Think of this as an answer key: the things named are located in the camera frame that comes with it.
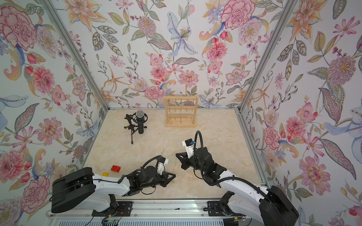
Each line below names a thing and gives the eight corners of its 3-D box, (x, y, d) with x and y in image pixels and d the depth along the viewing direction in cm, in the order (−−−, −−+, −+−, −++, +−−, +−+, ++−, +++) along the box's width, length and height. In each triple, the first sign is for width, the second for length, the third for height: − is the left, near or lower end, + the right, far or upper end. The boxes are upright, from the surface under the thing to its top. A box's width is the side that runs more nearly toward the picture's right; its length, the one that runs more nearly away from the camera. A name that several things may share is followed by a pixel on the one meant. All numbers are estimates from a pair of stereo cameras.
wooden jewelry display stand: (163, 127, 110) (161, 110, 96) (166, 104, 127) (164, 87, 113) (197, 128, 110) (199, 111, 96) (194, 104, 127) (196, 87, 113)
